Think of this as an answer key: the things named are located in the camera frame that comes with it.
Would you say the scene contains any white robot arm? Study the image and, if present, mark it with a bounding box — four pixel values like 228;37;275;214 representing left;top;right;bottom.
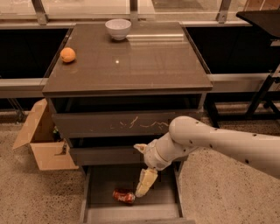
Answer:
134;116;280;198

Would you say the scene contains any brown cardboard box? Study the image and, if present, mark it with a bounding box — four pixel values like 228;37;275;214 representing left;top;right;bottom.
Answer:
13;99;78;171

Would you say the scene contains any grey drawer cabinet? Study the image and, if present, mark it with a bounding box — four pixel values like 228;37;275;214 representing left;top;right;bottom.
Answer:
42;22;214;224

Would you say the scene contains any orange fruit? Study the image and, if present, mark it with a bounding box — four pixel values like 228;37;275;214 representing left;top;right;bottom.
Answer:
60;47;76;63

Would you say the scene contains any top grey drawer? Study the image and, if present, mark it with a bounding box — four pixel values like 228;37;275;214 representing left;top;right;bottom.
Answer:
52;109;202;138

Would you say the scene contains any white ceramic bowl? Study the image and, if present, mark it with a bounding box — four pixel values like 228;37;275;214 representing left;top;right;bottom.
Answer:
105;19;131;40

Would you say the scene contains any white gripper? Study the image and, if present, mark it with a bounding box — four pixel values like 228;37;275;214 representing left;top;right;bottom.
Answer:
134;139;172;198

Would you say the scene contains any middle grey drawer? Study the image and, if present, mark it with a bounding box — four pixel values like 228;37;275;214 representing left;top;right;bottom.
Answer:
70;142;192;165

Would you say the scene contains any red coke can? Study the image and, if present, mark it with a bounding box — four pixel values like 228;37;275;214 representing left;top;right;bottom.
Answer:
113;188;136;204

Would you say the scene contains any open bottom grey drawer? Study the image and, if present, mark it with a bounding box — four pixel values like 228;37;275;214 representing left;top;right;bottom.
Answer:
79;164;196;224

